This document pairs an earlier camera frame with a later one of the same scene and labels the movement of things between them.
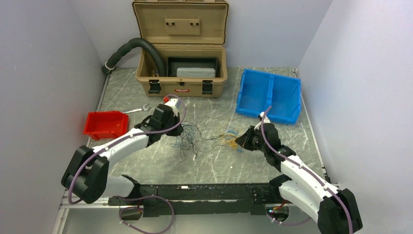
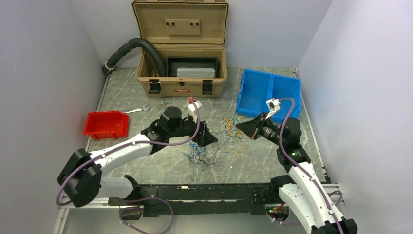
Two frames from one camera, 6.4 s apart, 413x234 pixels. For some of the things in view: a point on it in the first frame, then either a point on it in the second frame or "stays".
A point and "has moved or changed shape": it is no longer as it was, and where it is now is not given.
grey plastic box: x=196 y=72 stays
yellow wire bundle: x=229 y=141 -> x=233 y=127
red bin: x=101 y=125 stays
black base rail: x=156 y=199 stays
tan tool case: x=185 y=29 stays
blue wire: x=230 y=133 has moved or changed shape
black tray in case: x=173 y=63 stays
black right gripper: x=244 y=141 -> x=249 y=127
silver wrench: x=143 y=108 stays
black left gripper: x=177 y=131 -> x=204 y=137
